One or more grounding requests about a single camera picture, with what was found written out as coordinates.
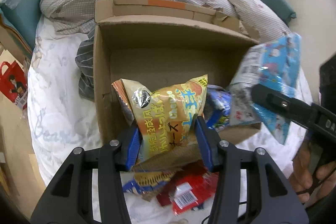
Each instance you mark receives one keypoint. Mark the white pink snack bag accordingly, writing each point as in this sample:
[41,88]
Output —
[275,65]

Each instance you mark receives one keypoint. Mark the white floral bed sheet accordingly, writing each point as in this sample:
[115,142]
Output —
[60,120]

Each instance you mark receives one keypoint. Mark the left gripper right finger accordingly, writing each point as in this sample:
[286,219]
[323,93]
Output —
[251,187]

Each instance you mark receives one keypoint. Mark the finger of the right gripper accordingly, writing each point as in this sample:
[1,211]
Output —
[312,117]

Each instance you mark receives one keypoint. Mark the red snack bag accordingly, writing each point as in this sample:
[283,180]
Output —
[189,188]

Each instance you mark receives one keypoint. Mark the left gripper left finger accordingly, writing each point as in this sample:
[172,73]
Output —
[68,196]

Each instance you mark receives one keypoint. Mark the red paper shopping bag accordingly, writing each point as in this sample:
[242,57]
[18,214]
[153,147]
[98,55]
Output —
[14,84]

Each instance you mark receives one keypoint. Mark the blue yellow snack bag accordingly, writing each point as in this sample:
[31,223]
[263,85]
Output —
[148,184]

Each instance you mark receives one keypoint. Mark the yellow cheese ball snack bag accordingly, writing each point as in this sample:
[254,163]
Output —
[165,116]

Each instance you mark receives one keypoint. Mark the person's right hand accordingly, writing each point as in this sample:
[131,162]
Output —
[301,179]

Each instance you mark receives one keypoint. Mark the dark striped garment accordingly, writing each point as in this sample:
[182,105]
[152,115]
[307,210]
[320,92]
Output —
[84,61]

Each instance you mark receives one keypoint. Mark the brown cardboard box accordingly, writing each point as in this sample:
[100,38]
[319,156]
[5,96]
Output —
[159,43]

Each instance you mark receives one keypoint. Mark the blue white snack bag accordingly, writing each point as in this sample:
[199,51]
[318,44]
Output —
[217,108]

